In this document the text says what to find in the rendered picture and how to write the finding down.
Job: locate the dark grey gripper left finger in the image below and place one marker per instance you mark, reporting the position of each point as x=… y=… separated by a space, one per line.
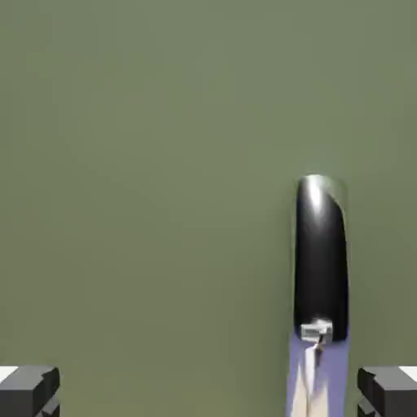
x=26 y=392

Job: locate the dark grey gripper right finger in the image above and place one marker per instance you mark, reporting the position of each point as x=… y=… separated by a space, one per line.
x=391 y=392

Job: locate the green painted cabinet door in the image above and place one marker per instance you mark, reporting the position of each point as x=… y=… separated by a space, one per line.
x=146 y=195

